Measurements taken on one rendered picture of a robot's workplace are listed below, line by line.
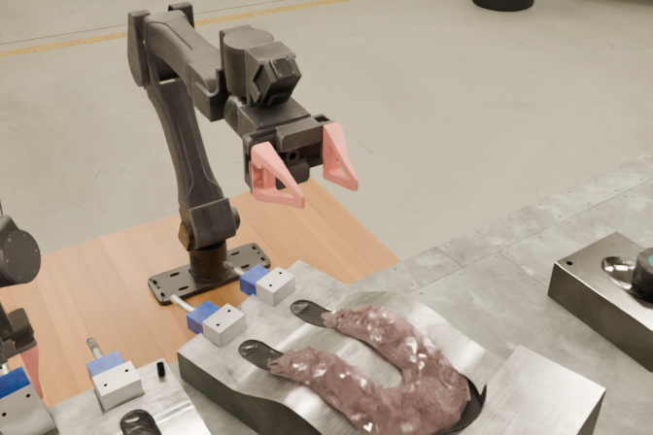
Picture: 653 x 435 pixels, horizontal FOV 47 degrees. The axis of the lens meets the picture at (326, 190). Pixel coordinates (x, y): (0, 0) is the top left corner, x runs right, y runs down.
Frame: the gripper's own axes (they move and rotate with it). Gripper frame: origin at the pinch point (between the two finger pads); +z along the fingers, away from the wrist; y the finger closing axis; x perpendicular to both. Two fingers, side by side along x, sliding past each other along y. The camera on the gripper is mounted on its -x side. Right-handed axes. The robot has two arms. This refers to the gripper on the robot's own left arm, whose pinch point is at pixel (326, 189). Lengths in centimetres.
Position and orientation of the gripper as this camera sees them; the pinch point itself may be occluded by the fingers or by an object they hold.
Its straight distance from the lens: 77.2
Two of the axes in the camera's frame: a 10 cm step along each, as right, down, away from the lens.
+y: 8.6, -2.8, 4.2
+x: -0.2, 8.1, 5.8
